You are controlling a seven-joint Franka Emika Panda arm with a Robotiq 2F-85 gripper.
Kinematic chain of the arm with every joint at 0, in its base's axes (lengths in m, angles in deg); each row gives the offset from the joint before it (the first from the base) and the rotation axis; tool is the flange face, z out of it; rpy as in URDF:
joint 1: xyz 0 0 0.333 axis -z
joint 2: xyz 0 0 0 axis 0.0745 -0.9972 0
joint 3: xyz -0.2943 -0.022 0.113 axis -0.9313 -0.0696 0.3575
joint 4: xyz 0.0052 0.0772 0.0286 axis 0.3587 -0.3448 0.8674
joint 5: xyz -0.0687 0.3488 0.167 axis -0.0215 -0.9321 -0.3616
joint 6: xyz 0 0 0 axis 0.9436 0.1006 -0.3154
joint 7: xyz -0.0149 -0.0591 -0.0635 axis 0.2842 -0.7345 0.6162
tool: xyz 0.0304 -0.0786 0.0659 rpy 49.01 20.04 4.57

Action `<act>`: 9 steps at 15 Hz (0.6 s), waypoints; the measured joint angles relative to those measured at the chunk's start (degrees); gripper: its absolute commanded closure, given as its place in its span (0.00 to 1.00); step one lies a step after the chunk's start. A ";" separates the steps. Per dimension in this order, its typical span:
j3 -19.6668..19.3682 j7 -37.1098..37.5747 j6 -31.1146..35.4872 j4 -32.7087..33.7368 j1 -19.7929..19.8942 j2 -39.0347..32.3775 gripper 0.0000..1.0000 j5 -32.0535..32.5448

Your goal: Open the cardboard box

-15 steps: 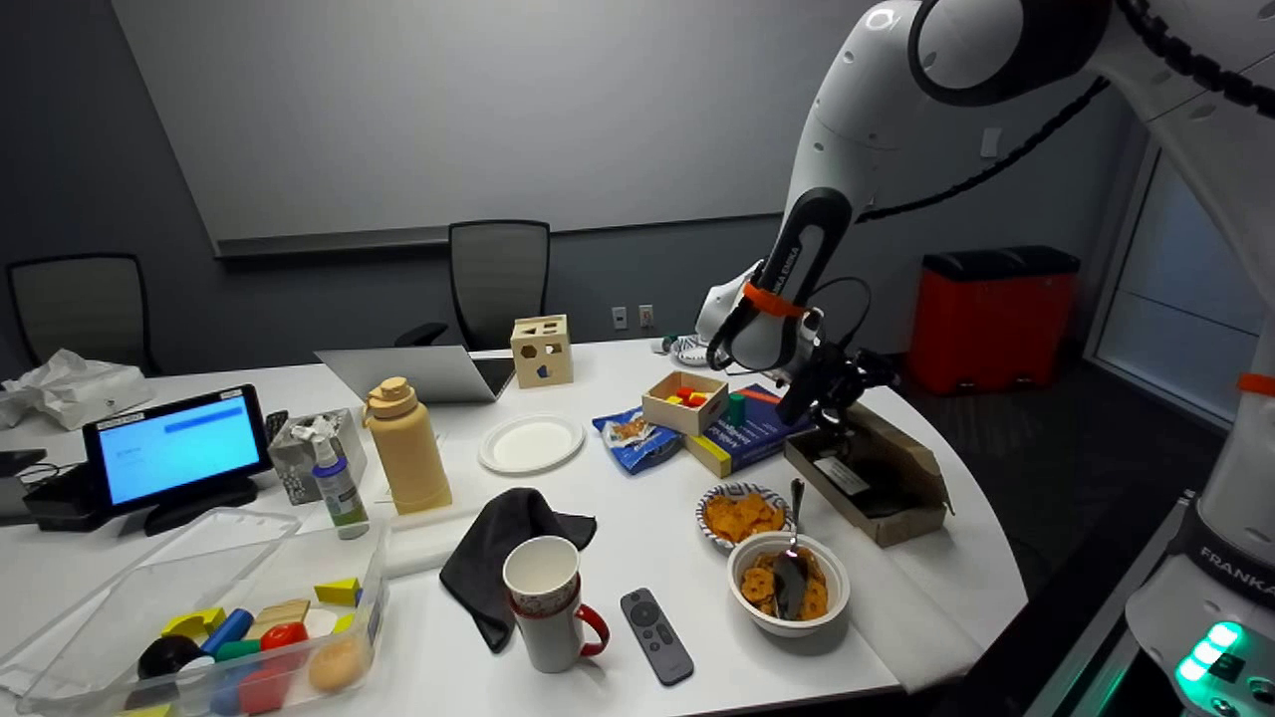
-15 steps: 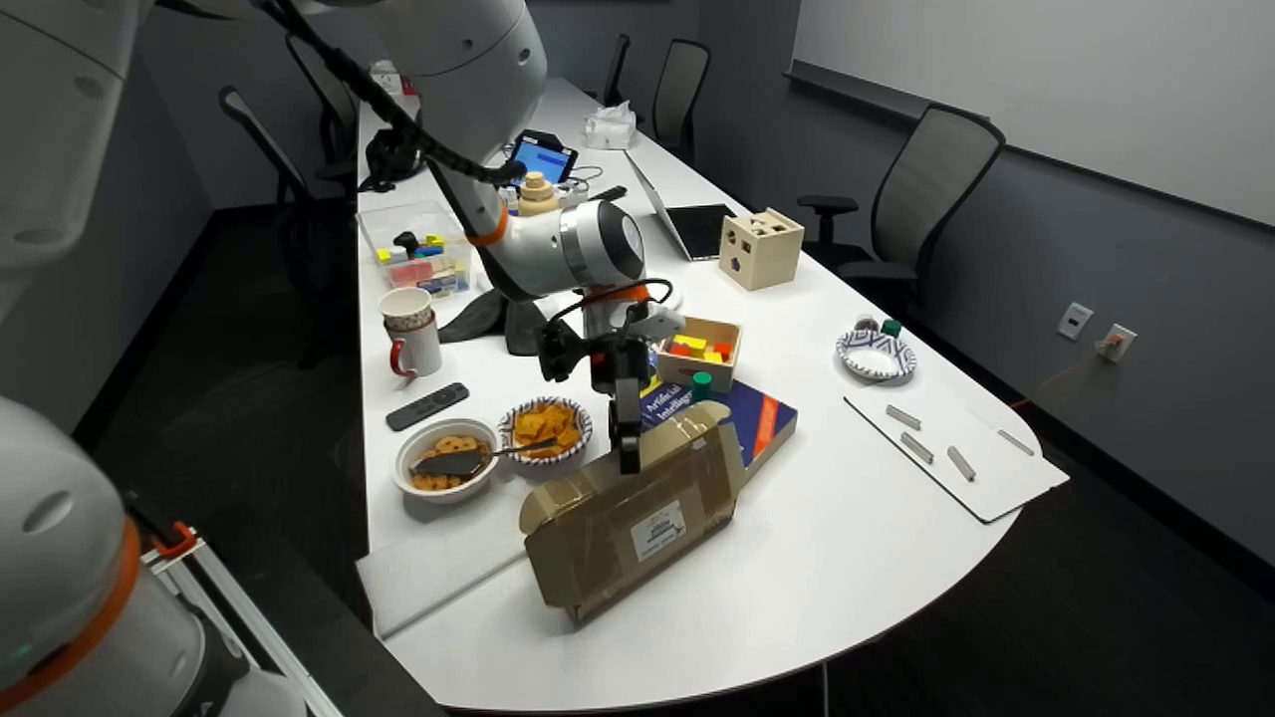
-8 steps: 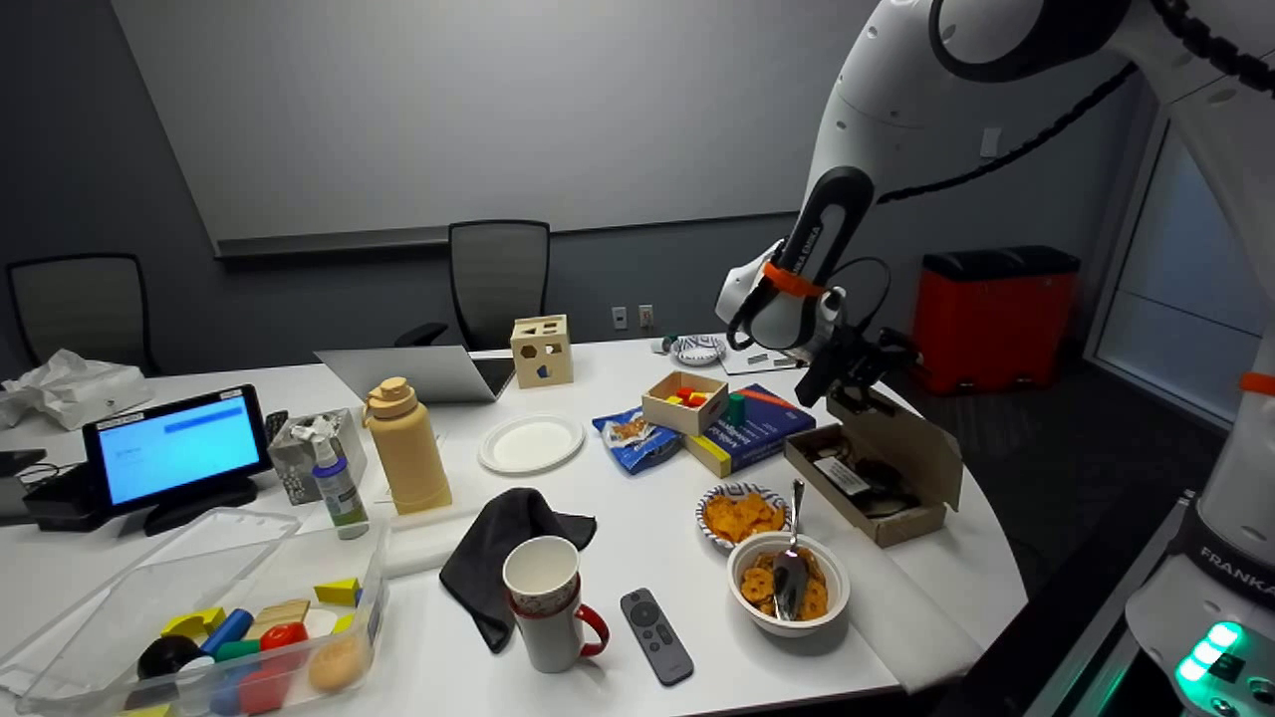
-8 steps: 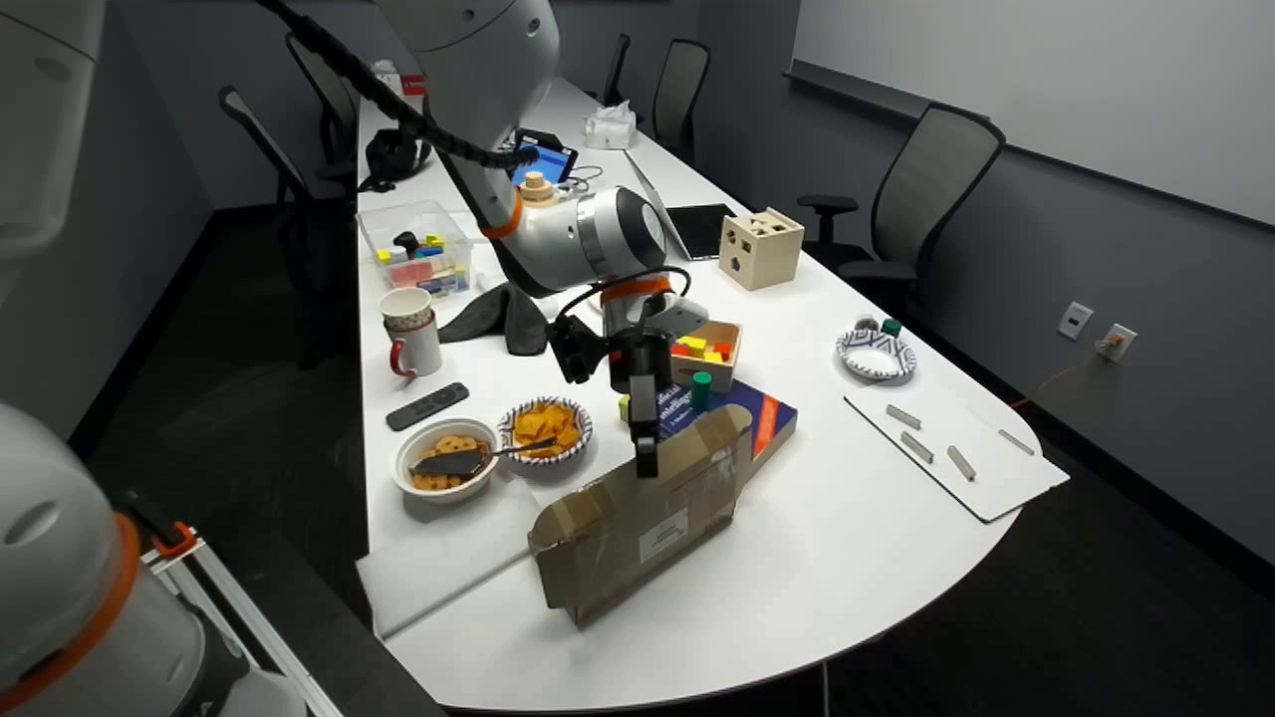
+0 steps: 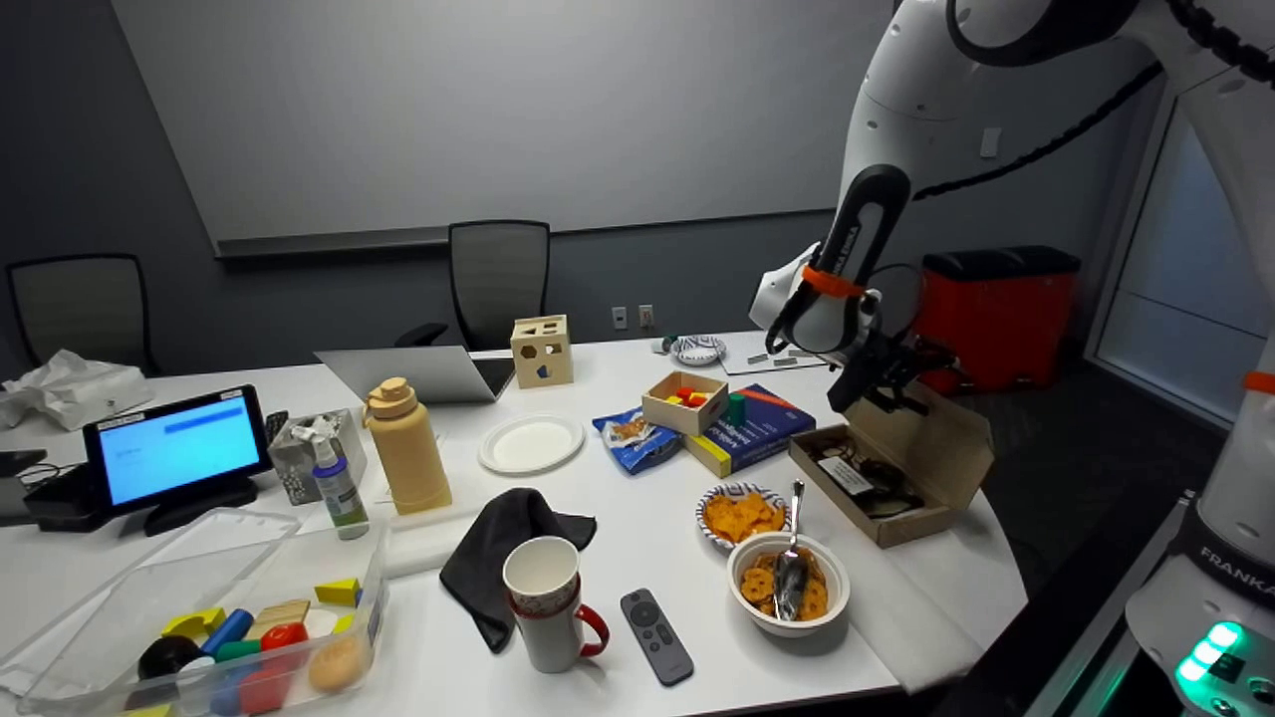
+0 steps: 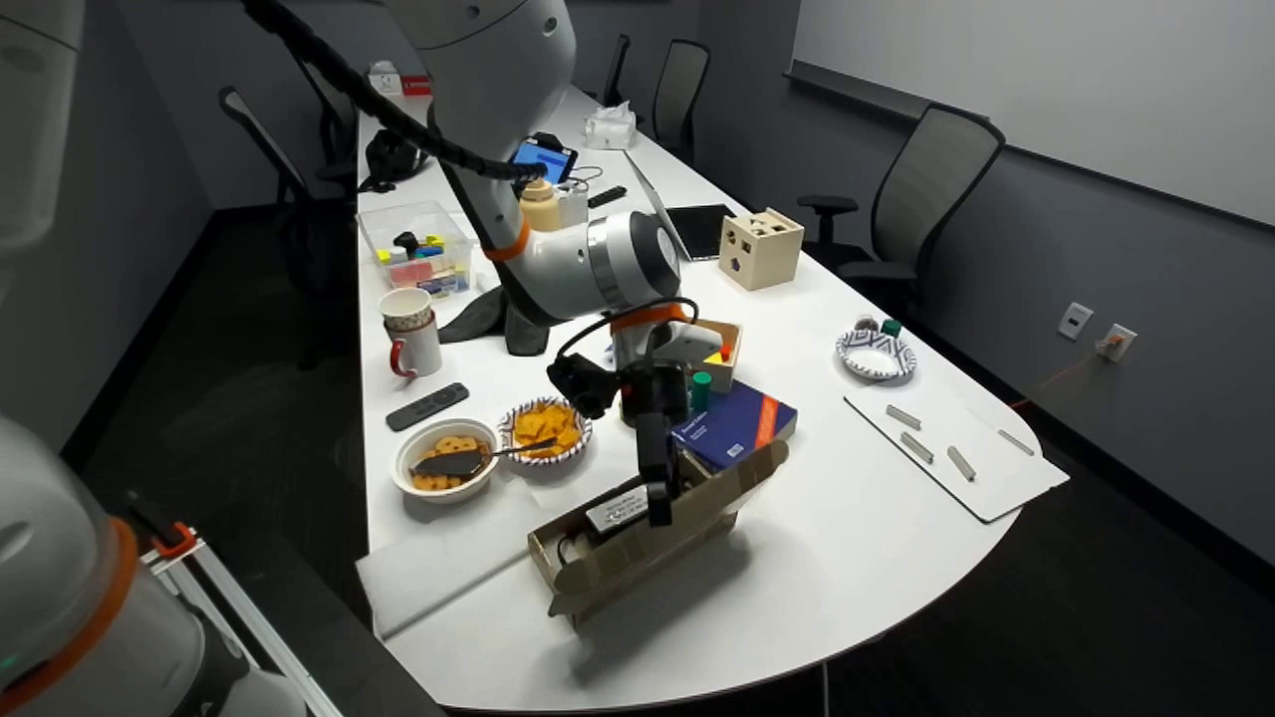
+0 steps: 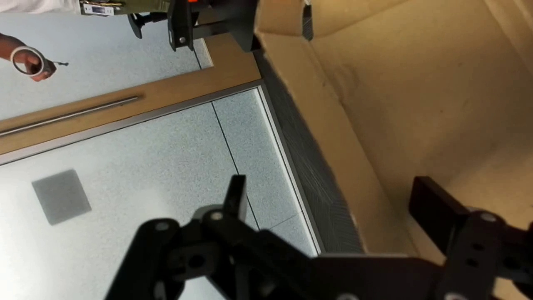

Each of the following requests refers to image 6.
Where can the open grey laptop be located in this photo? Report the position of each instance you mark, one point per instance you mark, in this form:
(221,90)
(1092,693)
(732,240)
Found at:
(704,230)

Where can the small bowl with orange snacks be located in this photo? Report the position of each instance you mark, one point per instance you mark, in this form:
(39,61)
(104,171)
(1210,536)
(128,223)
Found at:
(549,429)

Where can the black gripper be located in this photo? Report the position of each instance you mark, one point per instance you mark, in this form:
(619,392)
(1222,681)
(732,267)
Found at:
(658,405)

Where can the dark spoon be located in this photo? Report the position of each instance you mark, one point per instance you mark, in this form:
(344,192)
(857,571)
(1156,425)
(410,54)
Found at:
(460,463)

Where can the white tissue box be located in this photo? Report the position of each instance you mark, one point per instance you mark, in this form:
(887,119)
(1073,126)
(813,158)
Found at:
(616,126)

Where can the cream plastic bottle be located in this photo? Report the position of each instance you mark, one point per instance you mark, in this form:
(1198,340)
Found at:
(537,206)

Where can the blue book with orange stripe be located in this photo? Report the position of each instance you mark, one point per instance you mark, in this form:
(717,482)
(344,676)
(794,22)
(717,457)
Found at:
(740,425)

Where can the green cylinder block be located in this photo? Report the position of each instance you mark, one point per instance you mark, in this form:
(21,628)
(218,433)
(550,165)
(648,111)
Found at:
(697,392)

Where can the grey mesh office chair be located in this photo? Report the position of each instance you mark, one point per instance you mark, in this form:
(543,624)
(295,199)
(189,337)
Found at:
(928,181)
(679,85)

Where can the beige wall outlet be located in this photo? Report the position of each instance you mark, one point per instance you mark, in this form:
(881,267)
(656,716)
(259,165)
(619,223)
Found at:
(1116,345)

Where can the small wooden tray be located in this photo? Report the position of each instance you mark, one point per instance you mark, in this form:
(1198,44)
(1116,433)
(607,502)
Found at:
(725,349)

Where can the flat white board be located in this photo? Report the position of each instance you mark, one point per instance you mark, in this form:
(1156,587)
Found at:
(983,482)

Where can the white wall outlet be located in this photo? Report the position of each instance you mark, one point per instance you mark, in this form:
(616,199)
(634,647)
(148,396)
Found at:
(1073,320)

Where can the white bowl with cereal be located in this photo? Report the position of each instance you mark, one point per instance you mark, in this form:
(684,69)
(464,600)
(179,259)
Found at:
(417,481)

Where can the black office chair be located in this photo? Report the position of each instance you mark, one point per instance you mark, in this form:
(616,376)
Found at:
(286,171)

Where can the white stand with red clamp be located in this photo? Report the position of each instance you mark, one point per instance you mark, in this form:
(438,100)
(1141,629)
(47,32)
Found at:
(225,600)

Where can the black remote control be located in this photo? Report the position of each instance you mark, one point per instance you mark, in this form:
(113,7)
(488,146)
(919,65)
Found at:
(426,405)

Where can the wall mounted whiteboard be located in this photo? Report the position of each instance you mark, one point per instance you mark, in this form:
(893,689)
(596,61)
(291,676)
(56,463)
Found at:
(1061,81)

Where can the clear plastic bin with toys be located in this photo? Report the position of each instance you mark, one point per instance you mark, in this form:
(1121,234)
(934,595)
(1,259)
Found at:
(420,259)

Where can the small green object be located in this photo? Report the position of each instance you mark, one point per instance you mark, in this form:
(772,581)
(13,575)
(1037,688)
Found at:
(890,324)

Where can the blue screen tablet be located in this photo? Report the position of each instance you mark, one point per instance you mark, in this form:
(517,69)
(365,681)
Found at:
(549,161)

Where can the wooden cube with holes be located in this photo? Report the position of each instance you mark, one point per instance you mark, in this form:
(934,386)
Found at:
(761,254)

